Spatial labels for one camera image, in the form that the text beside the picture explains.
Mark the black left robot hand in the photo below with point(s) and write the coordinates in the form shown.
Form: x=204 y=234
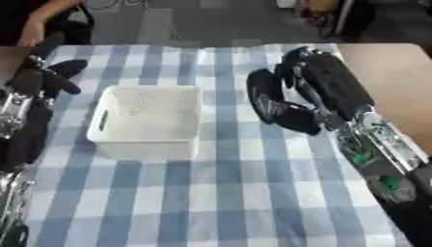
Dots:
x=42 y=80

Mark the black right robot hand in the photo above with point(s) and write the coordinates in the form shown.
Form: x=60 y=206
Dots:
x=332 y=82

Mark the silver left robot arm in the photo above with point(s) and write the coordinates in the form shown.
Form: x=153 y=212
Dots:
x=17 y=135

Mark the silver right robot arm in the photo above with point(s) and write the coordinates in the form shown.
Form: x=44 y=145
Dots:
x=388 y=167

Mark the person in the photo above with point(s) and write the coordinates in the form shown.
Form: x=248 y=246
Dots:
x=34 y=22

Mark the white plastic basket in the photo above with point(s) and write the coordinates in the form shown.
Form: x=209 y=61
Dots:
x=147 y=122

